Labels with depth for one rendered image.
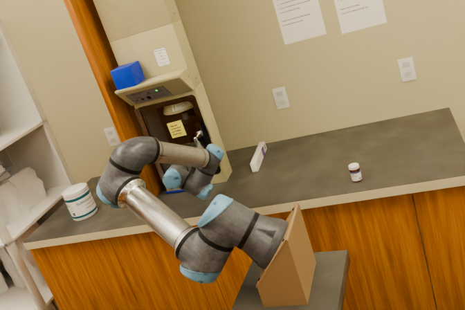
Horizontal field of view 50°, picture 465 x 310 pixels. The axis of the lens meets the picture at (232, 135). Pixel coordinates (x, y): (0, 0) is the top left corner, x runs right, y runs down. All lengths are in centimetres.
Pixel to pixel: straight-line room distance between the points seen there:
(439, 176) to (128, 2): 143
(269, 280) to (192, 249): 24
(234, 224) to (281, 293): 23
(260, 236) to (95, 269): 132
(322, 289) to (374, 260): 67
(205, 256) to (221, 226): 10
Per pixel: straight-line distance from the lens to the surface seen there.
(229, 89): 265
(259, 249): 142
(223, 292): 238
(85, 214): 259
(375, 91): 256
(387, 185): 196
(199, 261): 148
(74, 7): 229
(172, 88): 219
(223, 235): 143
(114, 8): 229
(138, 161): 166
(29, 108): 324
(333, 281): 153
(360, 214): 204
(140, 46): 227
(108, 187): 169
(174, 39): 220
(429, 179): 195
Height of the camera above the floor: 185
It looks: 18 degrees down
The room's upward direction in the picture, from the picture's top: 18 degrees counter-clockwise
